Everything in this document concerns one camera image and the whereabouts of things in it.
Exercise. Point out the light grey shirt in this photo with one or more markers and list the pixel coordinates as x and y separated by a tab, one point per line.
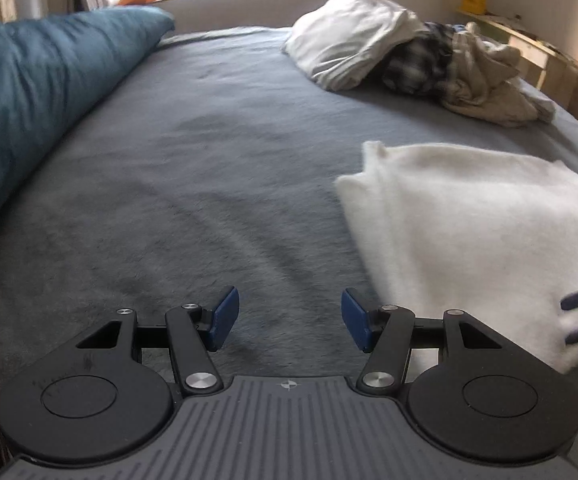
541	102

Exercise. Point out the beige linen shirt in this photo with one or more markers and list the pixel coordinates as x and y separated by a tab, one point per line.
489	57

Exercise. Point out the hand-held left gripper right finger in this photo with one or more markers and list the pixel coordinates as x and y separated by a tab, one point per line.
354	317

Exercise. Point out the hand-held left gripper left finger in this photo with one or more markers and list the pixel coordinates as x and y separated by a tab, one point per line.
224	317

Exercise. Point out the khaki pants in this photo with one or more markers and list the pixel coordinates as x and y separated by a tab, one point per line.
499	107

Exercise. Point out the light wooden desk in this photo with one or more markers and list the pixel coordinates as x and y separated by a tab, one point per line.
549	60

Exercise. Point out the teal pillow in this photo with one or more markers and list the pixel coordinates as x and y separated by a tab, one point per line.
34	100

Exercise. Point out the grey bed blanket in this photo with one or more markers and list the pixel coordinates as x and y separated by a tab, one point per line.
219	160

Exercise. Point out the dark plaid shirt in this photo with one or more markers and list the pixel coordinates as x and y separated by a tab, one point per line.
419	65

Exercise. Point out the cream fleece sweater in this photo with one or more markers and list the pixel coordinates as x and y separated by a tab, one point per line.
469	225

